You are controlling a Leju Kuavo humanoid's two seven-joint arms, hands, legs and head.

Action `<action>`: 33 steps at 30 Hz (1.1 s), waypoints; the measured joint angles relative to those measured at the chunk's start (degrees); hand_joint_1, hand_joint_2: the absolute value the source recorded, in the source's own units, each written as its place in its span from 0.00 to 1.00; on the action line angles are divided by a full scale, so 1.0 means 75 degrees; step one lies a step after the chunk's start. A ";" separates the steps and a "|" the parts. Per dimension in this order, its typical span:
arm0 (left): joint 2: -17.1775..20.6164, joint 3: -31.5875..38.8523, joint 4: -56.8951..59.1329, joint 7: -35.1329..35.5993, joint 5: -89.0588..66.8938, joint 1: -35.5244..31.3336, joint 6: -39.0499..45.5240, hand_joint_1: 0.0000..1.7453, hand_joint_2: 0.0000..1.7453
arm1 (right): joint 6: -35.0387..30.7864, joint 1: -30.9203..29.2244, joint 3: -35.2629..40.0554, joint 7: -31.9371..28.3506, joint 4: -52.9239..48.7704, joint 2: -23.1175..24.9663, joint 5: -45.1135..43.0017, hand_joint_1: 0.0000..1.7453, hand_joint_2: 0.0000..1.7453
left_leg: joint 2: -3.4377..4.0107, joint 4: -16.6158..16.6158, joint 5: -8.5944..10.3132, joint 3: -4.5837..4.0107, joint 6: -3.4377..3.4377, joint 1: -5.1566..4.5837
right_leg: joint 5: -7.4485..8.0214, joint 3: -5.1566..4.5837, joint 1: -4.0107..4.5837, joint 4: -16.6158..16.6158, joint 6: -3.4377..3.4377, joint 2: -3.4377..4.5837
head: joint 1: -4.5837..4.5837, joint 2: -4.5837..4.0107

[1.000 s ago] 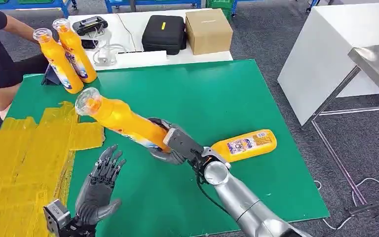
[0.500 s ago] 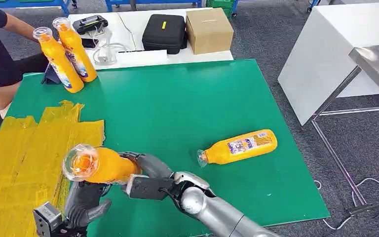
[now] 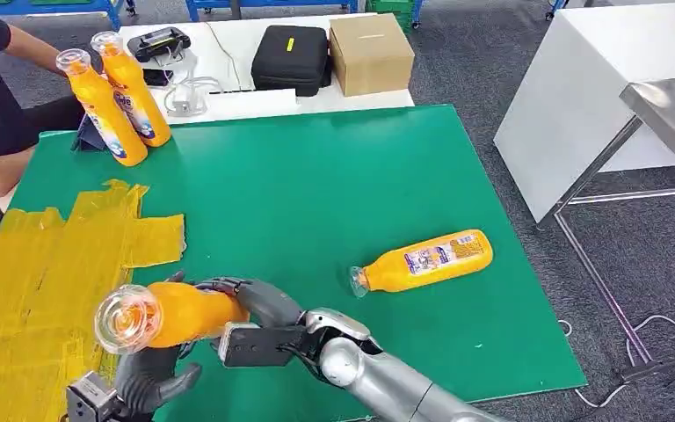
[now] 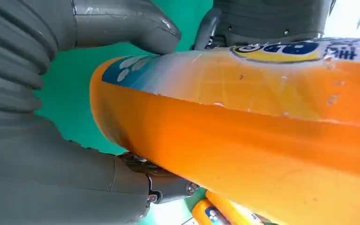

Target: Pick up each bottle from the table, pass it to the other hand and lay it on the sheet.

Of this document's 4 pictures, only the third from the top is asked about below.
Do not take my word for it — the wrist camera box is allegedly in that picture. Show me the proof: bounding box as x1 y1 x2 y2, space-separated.
218 322 307 369
65 371 120 422

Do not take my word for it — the green crate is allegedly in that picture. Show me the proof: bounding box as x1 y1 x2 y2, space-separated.
365 0 420 33

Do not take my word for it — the black phone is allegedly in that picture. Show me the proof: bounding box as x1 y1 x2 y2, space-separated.
142 68 174 87

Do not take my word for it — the black zip case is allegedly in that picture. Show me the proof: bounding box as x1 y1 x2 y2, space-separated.
250 25 333 98

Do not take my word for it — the orange drink bottle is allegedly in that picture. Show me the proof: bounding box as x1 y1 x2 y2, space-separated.
90 30 172 149
93 281 251 356
55 48 149 168
349 229 495 299

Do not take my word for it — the white board panel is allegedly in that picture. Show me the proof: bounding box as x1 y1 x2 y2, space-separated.
493 0 675 223

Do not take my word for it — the white cable bundle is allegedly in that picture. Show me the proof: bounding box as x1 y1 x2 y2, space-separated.
163 51 226 118

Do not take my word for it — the blue tablet folder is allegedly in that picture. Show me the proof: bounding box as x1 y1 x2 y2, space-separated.
71 113 109 154

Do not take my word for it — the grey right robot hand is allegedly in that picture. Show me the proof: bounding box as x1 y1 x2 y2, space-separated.
194 276 307 329

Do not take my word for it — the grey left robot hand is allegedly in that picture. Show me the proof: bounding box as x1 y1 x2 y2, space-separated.
112 346 204 418

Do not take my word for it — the white table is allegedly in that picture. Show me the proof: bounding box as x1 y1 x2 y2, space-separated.
117 14 416 127

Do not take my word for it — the yellow sheet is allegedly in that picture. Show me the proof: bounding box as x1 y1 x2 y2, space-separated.
0 178 186 422

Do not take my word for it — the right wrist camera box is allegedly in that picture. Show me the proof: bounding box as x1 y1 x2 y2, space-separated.
218 322 307 369

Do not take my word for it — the green table mat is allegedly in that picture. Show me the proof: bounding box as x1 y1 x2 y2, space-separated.
8 103 588 422

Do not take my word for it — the black handheld controller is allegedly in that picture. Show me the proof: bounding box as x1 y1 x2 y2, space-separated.
127 26 192 63

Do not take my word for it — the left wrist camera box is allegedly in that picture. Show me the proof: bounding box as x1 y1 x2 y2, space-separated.
65 371 120 422

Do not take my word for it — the brown cardboard box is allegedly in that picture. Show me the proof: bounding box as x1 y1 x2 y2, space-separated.
329 13 416 98

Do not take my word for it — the white floor cable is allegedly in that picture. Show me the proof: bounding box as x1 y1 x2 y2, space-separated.
558 314 675 409

